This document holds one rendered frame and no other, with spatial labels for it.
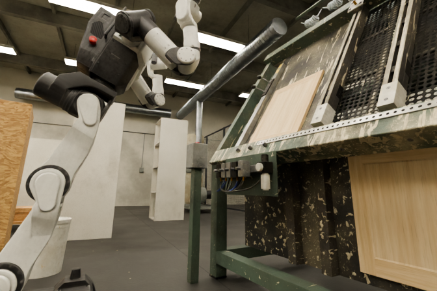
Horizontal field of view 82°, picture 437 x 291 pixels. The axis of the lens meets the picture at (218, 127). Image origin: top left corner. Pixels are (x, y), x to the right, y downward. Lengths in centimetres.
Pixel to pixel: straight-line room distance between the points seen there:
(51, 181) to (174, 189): 424
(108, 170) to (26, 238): 246
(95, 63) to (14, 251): 77
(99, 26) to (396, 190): 148
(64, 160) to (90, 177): 240
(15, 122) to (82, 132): 136
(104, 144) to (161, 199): 202
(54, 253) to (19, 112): 110
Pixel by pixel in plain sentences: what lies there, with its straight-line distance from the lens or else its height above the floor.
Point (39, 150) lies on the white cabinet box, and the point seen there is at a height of 123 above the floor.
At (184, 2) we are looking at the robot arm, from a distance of 122.
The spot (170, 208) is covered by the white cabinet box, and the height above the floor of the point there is 23.
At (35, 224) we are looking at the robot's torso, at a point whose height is 47.
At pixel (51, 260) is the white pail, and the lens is 231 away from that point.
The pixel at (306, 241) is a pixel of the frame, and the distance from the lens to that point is 163.
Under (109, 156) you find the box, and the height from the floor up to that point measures 100.
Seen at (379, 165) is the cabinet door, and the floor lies 71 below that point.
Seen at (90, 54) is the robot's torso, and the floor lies 117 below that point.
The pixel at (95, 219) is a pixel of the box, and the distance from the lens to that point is 359.
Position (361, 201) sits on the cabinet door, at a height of 56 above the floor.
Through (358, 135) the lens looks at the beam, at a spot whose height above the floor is 81.
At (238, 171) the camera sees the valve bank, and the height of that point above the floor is 71.
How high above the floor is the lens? 60
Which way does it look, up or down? 14 degrees up
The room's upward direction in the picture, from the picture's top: 1 degrees clockwise
